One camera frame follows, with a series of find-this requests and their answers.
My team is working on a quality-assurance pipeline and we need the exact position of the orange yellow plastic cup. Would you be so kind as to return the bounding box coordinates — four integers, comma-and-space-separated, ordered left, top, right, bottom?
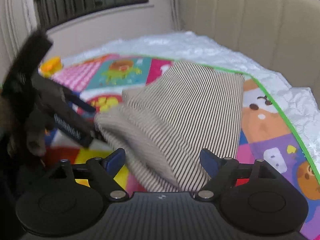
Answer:
39, 56, 63, 77

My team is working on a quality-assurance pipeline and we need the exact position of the beige padded headboard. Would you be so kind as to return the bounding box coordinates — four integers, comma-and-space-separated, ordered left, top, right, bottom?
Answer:
182, 0, 319, 94

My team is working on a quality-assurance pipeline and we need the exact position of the grey curtain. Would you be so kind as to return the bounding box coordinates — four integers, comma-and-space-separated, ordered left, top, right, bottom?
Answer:
0, 0, 38, 82

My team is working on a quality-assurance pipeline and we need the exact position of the beige striped knit sweater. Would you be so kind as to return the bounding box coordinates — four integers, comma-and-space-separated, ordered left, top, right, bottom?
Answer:
94, 61, 245, 192

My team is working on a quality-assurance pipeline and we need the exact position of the white quilted bed cover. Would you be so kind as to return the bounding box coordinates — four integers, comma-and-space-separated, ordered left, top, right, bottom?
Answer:
62, 31, 319, 159

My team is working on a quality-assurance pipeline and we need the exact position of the left hand on gripper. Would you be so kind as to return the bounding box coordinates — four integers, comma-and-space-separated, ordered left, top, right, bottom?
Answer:
1, 96, 54, 157

